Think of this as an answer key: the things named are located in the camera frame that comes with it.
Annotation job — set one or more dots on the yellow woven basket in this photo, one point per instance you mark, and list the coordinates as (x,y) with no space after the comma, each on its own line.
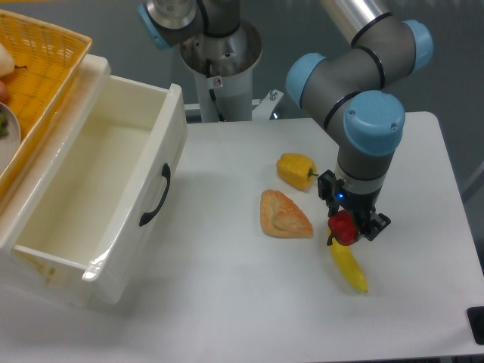
(48,59)

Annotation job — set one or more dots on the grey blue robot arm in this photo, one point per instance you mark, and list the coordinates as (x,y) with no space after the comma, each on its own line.
(345,96)

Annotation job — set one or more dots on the grey plate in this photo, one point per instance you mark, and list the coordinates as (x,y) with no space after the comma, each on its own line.
(10,143)

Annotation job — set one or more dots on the black corner object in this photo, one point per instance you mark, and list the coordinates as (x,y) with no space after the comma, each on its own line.
(475,317)

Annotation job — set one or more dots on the green grapes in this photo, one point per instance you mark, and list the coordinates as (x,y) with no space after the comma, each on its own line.
(3,124)

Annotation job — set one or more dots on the triangular pastry bread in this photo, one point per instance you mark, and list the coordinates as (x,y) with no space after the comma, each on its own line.
(280,217)

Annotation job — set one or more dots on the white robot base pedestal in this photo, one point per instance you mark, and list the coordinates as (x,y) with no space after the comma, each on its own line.
(223,75)

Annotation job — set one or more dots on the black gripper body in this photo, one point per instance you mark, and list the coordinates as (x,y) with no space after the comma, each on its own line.
(358,204)

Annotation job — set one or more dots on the pale pear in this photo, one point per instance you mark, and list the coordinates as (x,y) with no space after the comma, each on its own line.
(7,62)

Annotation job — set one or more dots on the black drawer handle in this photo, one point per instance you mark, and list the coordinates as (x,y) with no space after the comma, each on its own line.
(156,194)

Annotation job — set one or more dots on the yellow banana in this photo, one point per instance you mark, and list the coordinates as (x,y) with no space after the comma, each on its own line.
(348,266)

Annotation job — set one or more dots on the yellow bell pepper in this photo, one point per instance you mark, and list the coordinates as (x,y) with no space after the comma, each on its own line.
(297,170)

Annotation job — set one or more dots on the open white drawer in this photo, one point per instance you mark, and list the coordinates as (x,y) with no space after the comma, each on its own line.
(146,127)

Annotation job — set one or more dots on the white drawer cabinet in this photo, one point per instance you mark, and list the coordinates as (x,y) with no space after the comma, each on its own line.
(52,217)

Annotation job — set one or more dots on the red bell pepper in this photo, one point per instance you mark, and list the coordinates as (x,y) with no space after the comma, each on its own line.
(342,229)

